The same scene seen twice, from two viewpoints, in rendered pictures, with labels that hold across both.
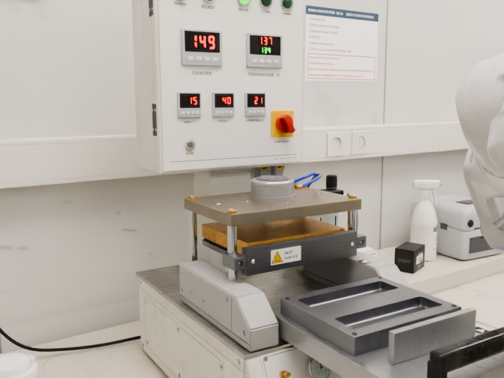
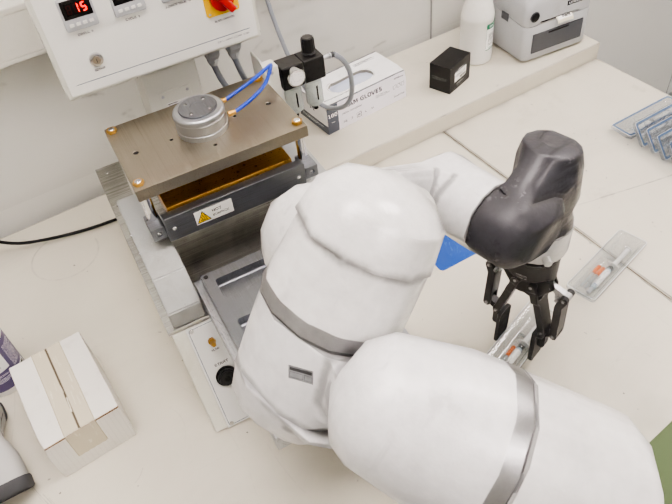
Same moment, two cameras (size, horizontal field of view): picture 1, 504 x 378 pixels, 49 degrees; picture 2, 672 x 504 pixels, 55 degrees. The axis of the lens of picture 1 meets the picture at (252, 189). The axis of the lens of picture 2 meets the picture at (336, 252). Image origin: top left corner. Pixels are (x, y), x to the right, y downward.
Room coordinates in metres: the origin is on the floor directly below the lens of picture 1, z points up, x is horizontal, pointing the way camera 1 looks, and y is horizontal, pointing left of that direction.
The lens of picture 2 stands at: (0.18, -0.33, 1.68)
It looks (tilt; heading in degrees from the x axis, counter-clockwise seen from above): 46 degrees down; 8
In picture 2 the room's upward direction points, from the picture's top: 8 degrees counter-clockwise
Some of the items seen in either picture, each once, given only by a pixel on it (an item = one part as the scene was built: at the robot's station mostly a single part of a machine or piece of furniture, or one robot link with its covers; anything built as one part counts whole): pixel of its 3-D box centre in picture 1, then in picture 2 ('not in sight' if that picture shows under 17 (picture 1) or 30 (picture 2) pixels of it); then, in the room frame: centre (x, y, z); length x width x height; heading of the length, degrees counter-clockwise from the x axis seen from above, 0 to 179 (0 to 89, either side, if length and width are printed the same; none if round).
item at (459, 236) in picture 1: (457, 225); (529, 4); (1.78, -0.68, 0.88); 0.25 x 0.20 x 0.17; 29
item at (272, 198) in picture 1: (271, 208); (212, 127); (1.03, -0.04, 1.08); 0.31 x 0.24 x 0.13; 121
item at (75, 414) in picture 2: not in sight; (72, 401); (0.71, 0.20, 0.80); 0.19 x 0.13 x 0.09; 35
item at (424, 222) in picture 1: (425, 219); (479, 10); (1.69, -0.54, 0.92); 0.09 x 0.08 x 0.25; 83
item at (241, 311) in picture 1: (223, 300); (158, 255); (0.86, 0.05, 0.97); 0.25 x 0.05 x 0.07; 31
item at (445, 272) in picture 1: (392, 272); (431, 84); (1.61, -0.42, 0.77); 0.84 x 0.30 x 0.04; 125
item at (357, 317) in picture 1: (368, 310); (286, 289); (0.77, -0.17, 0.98); 0.20 x 0.17 x 0.03; 121
